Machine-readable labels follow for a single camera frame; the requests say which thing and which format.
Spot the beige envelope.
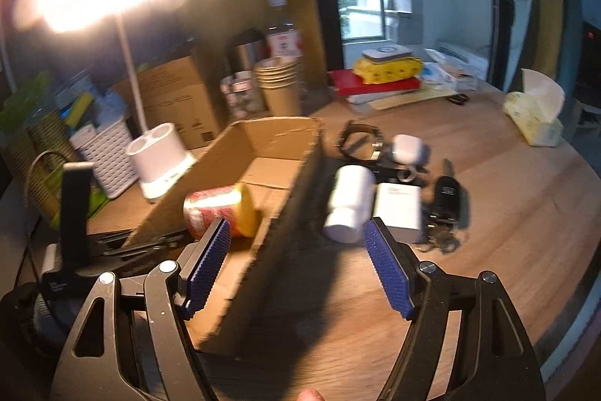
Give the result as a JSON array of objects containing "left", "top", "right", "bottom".
[{"left": 347, "top": 88, "right": 458, "bottom": 113}]

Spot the white woven plastic basket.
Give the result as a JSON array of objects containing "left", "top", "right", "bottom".
[{"left": 70, "top": 119, "right": 142, "bottom": 199}]

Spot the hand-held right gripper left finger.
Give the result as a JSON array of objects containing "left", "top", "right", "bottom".
[{"left": 49, "top": 218, "right": 232, "bottom": 401}]

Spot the yellow packet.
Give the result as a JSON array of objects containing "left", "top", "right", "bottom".
[{"left": 353, "top": 56, "right": 424, "bottom": 83}]

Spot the dark strap wristwatch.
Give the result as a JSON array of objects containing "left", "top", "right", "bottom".
[{"left": 335, "top": 121, "right": 387, "bottom": 162}]

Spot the red book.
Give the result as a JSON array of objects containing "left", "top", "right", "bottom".
[{"left": 329, "top": 67, "right": 421, "bottom": 95}]

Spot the red can with yellow lid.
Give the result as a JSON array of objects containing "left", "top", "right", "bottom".
[{"left": 183, "top": 184, "right": 260, "bottom": 239}]

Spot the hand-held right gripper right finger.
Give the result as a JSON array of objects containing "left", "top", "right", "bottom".
[{"left": 364, "top": 217, "right": 546, "bottom": 401}]

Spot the white oval device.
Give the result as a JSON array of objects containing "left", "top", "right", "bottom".
[{"left": 361, "top": 45, "right": 411, "bottom": 62}]

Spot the small black device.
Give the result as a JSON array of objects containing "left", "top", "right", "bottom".
[{"left": 374, "top": 163, "right": 427, "bottom": 186}]

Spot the brown lamp carton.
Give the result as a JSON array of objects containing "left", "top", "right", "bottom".
[{"left": 115, "top": 53, "right": 221, "bottom": 150}]

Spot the clear plastic water bottle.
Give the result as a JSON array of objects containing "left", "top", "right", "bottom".
[{"left": 267, "top": 0, "right": 304, "bottom": 59}]

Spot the clear plastic bag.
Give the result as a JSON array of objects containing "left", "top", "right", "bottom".
[{"left": 94, "top": 86, "right": 128, "bottom": 124}]

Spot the stack of brown paper cups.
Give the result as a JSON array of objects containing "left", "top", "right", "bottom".
[{"left": 255, "top": 58, "right": 304, "bottom": 117}]

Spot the black television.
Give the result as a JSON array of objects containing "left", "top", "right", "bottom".
[{"left": 581, "top": 20, "right": 601, "bottom": 92}]

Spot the white earbuds case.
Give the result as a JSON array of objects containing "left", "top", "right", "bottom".
[{"left": 391, "top": 134, "right": 429, "bottom": 164}]

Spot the white appliance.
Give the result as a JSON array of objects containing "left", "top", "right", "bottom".
[{"left": 436, "top": 41, "right": 490, "bottom": 64}]

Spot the white plastic bottle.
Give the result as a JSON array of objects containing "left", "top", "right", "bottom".
[{"left": 323, "top": 165, "right": 376, "bottom": 242}]

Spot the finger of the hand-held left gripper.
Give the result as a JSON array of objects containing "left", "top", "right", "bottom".
[
  {"left": 101, "top": 248, "right": 174, "bottom": 277},
  {"left": 94, "top": 228, "right": 189, "bottom": 254}
]

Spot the patterned glass jar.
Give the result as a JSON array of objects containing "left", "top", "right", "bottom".
[{"left": 220, "top": 72, "right": 264, "bottom": 122}]

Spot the black car key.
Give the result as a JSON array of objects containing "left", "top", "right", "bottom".
[{"left": 425, "top": 159, "right": 465, "bottom": 252}]

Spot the cardboard box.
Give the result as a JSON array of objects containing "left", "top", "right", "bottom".
[{"left": 124, "top": 117, "right": 325, "bottom": 357}]

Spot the yellow tissue pack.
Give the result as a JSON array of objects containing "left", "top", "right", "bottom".
[{"left": 503, "top": 68, "right": 565, "bottom": 147}]

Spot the white desk lamp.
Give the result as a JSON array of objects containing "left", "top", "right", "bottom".
[{"left": 14, "top": 0, "right": 197, "bottom": 201}]

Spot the steel thermos flask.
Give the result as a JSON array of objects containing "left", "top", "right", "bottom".
[{"left": 228, "top": 30, "right": 268, "bottom": 75}]

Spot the yellow green sponge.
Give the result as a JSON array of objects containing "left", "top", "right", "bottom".
[{"left": 63, "top": 93, "right": 95, "bottom": 124}]

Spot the white paper box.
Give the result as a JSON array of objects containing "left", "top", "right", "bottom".
[{"left": 423, "top": 48, "right": 480, "bottom": 92}]

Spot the white charger adapter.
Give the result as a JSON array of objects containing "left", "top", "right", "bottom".
[{"left": 373, "top": 182, "right": 423, "bottom": 244}]

